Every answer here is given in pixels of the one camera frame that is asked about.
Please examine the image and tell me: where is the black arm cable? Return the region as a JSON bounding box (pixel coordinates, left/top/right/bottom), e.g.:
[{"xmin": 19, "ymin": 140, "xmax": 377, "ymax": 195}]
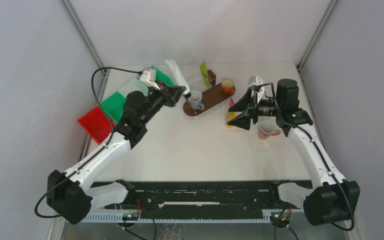
[
  {"xmin": 254, "ymin": 82, "xmax": 356, "ymax": 232},
  {"xmin": 33, "ymin": 66, "xmax": 145, "ymax": 220}
]

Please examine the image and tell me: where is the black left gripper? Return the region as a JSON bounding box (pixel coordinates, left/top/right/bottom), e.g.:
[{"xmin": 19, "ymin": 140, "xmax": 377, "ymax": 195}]
[{"xmin": 139, "ymin": 80, "xmax": 186, "ymax": 126}]

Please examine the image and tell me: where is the clear oval acrylic plate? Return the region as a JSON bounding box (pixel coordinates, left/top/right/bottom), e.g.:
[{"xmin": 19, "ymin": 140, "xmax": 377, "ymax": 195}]
[{"xmin": 247, "ymin": 129, "xmax": 274, "ymax": 152}]

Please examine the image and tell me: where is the green toothpaste tube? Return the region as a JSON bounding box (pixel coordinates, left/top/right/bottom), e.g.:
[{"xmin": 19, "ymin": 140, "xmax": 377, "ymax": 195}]
[{"xmin": 199, "ymin": 60, "xmax": 210, "ymax": 87}]

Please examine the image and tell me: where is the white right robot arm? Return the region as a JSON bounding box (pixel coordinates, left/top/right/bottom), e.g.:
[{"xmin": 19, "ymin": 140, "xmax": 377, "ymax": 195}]
[{"xmin": 227, "ymin": 75, "xmax": 361, "ymax": 232}]

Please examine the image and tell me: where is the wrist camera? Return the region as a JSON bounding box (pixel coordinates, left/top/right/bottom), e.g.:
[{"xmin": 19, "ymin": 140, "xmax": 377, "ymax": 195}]
[
  {"xmin": 139, "ymin": 67, "xmax": 161, "ymax": 91},
  {"xmin": 248, "ymin": 75, "xmax": 265, "ymax": 103}
]

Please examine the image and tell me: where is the brown oval wooden tray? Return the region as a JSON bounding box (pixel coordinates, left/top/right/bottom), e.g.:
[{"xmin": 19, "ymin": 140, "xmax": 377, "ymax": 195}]
[{"xmin": 183, "ymin": 83, "xmax": 236, "ymax": 117}]

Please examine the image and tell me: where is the yellow toothpaste tube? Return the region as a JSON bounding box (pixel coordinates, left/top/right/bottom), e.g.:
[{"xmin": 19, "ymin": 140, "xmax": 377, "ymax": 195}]
[{"xmin": 227, "ymin": 112, "xmax": 237, "ymax": 121}]

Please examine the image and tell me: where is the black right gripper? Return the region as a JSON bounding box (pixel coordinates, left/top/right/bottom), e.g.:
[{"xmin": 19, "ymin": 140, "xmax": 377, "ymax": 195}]
[{"xmin": 227, "ymin": 86, "xmax": 283, "ymax": 131}]

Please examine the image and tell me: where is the brown ceramic cup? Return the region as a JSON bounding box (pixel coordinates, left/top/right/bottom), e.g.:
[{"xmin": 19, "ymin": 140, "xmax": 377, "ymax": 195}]
[{"xmin": 220, "ymin": 79, "xmax": 235, "ymax": 94}]

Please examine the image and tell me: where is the pink toothpaste tube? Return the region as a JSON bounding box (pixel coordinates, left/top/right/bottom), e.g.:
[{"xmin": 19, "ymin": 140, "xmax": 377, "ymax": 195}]
[{"xmin": 229, "ymin": 98, "xmax": 235, "ymax": 107}]

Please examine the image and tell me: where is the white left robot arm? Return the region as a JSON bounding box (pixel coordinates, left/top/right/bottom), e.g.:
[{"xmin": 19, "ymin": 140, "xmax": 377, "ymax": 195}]
[{"xmin": 46, "ymin": 81, "xmax": 190, "ymax": 225}]

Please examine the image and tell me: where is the pink printed white mug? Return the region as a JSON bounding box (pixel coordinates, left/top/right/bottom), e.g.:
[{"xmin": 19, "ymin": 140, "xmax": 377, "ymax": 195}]
[{"xmin": 257, "ymin": 120, "xmax": 281, "ymax": 140}]

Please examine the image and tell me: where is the aluminium frame post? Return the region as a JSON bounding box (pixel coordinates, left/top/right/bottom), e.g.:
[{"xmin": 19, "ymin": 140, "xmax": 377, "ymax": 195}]
[{"xmin": 60, "ymin": 0, "xmax": 108, "ymax": 75}]

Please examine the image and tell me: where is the grey handled white mug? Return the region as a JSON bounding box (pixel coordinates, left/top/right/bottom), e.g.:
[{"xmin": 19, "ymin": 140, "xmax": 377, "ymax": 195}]
[{"xmin": 187, "ymin": 90, "xmax": 205, "ymax": 110}]

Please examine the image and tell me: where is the green toothbrush bin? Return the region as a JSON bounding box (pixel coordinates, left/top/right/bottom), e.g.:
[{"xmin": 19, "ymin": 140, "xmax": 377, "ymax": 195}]
[{"xmin": 151, "ymin": 65, "xmax": 174, "ymax": 86}]

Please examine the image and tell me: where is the red cup bin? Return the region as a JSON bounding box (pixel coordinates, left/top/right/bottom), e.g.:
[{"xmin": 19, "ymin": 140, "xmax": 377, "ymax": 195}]
[{"xmin": 77, "ymin": 106, "xmax": 111, "ymax": 145}]

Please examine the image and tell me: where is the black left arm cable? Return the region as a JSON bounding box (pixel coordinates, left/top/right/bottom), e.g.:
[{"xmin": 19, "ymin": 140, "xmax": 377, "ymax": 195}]
[{"xmin": 33, "ymin": 66, "xmax": 145, "ymax": 220}]

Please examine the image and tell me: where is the white toothpaste bin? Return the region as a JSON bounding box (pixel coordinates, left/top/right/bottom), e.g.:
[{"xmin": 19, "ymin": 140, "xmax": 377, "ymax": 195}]
[{"xmin": 117, "ymin": 78, "xmax": 149, "ymax": 98}]

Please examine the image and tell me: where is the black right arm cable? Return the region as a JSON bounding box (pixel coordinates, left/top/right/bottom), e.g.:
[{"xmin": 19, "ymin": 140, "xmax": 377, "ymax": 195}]
[{"xmin": 254, "ymin": 82, "xmax": 356, "ymax": 232}]

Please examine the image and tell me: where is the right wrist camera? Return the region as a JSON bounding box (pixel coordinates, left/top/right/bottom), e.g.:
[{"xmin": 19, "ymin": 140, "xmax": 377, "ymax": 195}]
[{"xmin": 248, "ymin": 75, "xmax": 265, "ymax": 103}]

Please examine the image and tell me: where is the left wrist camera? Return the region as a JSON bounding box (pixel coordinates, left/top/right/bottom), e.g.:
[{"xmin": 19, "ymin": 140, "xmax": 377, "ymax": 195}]
[{"xmin": 139, "ymin": 67, "xmax": 161, "ymax": 91}]

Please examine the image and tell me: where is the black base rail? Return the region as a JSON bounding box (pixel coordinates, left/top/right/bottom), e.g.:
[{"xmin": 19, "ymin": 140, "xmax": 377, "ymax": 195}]
[{"xmin": 102, "ymin": 180, "xmax": 295, "ymax": 221}]

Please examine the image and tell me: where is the green bin with rack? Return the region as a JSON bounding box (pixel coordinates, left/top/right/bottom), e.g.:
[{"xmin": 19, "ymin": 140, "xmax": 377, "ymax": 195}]
[{"xmin": 101, "ymin": 91, "xmax": 126, "ymax": 124}]

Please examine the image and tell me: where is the clear rectangular acrylic plate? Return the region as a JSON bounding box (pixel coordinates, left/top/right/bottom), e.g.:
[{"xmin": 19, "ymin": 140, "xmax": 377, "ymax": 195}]
[{"xmin": 225, "ymin": 111, "xmax": 245, "ymax": 132}]

